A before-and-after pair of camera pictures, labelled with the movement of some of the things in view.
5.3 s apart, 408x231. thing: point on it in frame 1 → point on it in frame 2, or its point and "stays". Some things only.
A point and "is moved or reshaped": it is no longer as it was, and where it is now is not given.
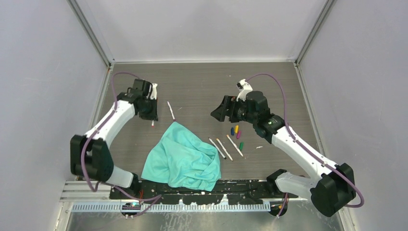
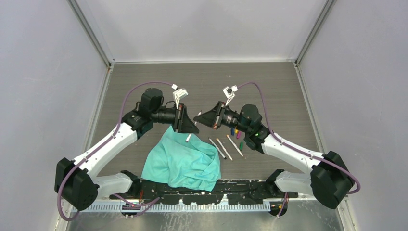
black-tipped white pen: x=217 y=148 stays
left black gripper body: x=149 y=111 → x=178 y=123
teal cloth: x=183 y=160 stays
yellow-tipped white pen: x=235 y=145 stays
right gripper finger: x=219 y=113 → x=208 y=119
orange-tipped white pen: x=224 y=149 stays
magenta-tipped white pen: x=172 y=111 is moved or reshaped
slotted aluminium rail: x=173 y=207 stays
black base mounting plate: x=235 y=192 stays
